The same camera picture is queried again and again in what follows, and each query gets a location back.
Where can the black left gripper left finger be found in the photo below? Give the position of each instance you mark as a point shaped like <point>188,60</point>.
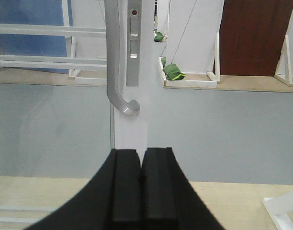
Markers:
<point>111,200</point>

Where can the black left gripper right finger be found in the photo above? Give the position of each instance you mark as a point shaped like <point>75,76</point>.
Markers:
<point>169,201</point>

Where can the white framed sliding glass door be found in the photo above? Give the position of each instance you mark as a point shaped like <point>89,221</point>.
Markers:
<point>57,125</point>

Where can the silver door handle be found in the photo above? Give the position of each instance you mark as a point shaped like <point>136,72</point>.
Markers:
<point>113,46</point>

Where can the brown wooden door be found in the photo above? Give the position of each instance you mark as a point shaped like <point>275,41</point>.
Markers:
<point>251,34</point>

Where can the green sandbag behind glass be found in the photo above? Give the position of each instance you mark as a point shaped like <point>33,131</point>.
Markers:
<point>173,73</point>

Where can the green sandbag far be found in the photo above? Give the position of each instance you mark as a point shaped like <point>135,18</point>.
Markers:
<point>158,36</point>

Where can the blue panel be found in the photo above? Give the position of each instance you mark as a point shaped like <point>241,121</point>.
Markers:
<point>35,12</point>

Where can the white triangular support bracket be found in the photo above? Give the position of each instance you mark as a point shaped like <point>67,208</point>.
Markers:
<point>278,209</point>

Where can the white wooden base frame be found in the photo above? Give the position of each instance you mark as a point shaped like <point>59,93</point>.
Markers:
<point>196,81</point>

